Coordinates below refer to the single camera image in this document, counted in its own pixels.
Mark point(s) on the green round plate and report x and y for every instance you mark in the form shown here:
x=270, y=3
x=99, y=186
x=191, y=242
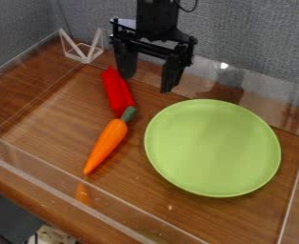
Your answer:
x=212, y=148

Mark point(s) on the clear acrylic enclosure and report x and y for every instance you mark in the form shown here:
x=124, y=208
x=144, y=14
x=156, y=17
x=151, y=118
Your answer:
x=53, y=113

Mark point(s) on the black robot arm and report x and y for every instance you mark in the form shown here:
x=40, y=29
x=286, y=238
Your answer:
x=163, y=10

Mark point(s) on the red block object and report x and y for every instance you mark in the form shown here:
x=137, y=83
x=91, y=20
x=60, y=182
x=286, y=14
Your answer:
x=117, y=91

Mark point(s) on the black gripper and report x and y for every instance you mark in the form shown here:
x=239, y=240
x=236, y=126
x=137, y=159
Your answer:
x=158, y=39

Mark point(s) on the orange toy carrot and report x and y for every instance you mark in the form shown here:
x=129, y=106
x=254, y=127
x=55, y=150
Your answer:
x=109, y=139

